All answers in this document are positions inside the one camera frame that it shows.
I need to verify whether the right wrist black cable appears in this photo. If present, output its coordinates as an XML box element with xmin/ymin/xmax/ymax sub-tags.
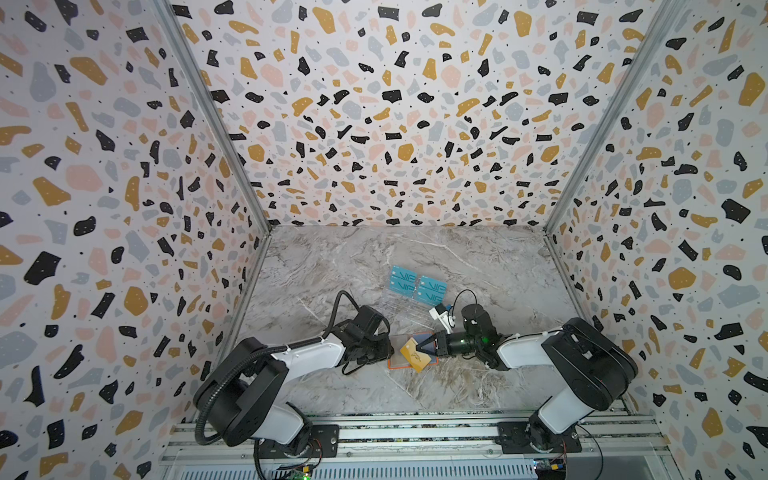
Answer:
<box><xmin>451</xmin><ymin>288</ymin><xmax>479</xmax><ymax>316</ymax></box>

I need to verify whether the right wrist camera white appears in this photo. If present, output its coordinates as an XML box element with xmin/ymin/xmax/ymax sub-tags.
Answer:
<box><xmin>429</xmin><ymin>303</ymin><xmax>455</xmax><ymax>334</ymax></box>

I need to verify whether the right aluminium corner post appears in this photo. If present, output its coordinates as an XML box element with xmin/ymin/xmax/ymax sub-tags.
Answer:
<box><xmin>544</xmin><ymin>0</ymin><xmax>687</xmax><ymax>238</ymax></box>

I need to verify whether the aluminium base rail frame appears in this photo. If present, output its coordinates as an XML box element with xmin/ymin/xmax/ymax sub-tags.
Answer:
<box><xmin>158</xmin><ymin>408</ymin><xmax>681</xmax><ymax>479</ymax></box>

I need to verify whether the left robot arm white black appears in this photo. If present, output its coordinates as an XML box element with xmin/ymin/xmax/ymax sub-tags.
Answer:
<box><xmin>193</xmin><ymin>305</ymin><xmax>394</xmax><ymax>457</ymax></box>

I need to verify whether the left aluminium corner post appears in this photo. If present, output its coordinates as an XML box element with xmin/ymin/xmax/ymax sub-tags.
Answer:
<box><xmin>149</xmin><ymin>0</ymin><xmax>270</xmax><ymax>236</ymax></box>

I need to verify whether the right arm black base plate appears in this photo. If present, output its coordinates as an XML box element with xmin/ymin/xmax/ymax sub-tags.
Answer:
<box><xmin>495</xmin><ymin>421</ymin><xmax>582</xmax><ymax>455</ymax></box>

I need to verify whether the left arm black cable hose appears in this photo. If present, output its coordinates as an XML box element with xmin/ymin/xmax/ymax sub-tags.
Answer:
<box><xmin>193</xmin><ymin>290</ymin><xmax>364</xmax><ymax>446</ymax></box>

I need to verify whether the aluminium corner post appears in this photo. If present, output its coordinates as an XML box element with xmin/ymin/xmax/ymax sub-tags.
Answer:
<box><xmin>544</xmin><ymin>0</ymin><xmax>687</xmax><ymax>238</ymax></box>
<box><xmin>149</xmin><ymin>0</ymin><xmax>270</xmax><ymax>236</ymax></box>

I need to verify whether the orange card holder wallet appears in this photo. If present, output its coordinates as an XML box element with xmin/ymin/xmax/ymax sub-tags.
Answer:
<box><xmin>388</xmin><ymin>332</ymin><xmax>439</xmax><ymax>370</ymax></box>

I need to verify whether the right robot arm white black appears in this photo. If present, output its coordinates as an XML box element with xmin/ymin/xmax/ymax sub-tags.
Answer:
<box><xmin>414</xmin><ymin>303</ymin><xmax>638</xmax><ymax>453</ymax></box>

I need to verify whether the teal card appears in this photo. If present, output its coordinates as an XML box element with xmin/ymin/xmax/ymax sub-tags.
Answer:
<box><xmin>419</xmin><ymin>275</ymin><xmax>447</xmax><ymax>294</ymax></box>
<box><xmin>389</xmin><ymin>276</ymin><xmax>418</xmax><ymax>297</ymax></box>
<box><xmin>390</xmin><ymin>265</ymin><xmax>418</xmax><ymax>284</ymax></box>
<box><xmin>415</xmin><ymin>285</ymin><xmax>446</xmax><ymax>307</ymax></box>

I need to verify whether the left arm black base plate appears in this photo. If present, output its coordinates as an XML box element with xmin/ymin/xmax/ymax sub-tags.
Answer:
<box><xmin>254</xmin><ymin>424</ymin><xmax>340</xmax><ymax>460</ymax></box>

